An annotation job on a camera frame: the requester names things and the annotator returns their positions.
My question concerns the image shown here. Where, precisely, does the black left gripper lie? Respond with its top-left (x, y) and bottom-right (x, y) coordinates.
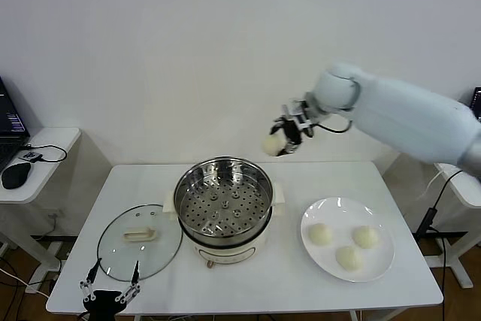
top-left (77, 258), bottom-right (142, 321)

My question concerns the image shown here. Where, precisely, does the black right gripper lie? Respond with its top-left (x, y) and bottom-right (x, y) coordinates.
top-left (268, 117), bottom-right (315, 157)

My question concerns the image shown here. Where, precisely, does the white steamed baozi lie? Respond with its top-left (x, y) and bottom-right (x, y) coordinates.
top-left (352, 225), bottom-right (380, 250)
top-left (307, 222), bottom-right (334, 246)
top-left (261, 133), bottom-right (285, 156)
top-left (335, 245), bottom-right (365, 273)

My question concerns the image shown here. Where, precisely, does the round glass pot lid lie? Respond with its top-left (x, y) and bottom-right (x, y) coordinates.
top-left (96, 204), bottom-right (184, 283)

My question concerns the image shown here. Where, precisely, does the stainless steel steamer basket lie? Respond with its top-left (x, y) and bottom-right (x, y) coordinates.
top-left (174, 155), bottom-right (274, 239)

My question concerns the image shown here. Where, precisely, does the cream electric cooker pot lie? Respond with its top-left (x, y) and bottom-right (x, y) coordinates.
top-left (164, 181), bottom-right (286, 270)

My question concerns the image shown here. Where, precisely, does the white round plate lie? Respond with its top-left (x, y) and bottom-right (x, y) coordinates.
top-left (299, 196), bottom-right (396, 283)

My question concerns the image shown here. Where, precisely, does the black computer mouse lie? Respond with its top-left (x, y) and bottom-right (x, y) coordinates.
top-left (1, 162), bottom-right (33, 189)

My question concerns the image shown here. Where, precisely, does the white side desk with mouse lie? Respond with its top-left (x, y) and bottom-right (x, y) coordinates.
top-left (0, 127), bottom-right (83, 295)

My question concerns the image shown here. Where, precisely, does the black laptop with dark screen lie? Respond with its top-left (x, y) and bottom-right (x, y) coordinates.
top-left (0, 75), bottom-right (31, 174)

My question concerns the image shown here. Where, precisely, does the black laptop with video windows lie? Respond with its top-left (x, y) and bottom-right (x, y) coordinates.
top-left (469, 86), bottom-right (481, 123)

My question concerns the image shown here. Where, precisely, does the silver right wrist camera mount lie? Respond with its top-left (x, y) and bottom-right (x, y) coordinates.
top-left (282, 99), bottom-right (320, 130)

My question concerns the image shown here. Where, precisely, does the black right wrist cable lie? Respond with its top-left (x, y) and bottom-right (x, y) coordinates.
top-left (317, 119), bottom-right (354, 135)

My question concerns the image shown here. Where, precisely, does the white floor cable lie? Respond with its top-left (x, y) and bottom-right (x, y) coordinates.
top-left (0, 267), bottom-right (52, 298)

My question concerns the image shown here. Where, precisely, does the thin black looped desk cable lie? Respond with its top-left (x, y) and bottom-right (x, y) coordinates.
top-left (20, 143), bottom-right (69, 165)

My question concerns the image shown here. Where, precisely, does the black cable with inline adapter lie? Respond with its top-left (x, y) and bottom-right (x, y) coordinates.
top-left (413, 168), bottom-right (467, 321)

